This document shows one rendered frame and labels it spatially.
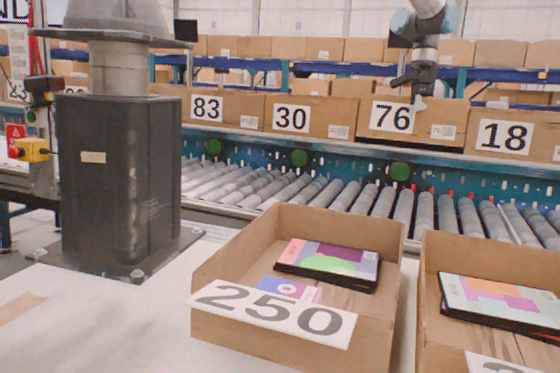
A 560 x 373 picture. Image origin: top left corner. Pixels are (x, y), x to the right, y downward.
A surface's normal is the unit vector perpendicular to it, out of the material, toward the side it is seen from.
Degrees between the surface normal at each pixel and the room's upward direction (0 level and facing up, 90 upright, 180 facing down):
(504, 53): 90
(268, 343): 92
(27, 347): 0
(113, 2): 69
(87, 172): 90
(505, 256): 90
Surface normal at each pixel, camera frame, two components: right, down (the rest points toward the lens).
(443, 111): -0.34, 0.05
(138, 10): 0.68, -0.18
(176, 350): 0.06, -0.98
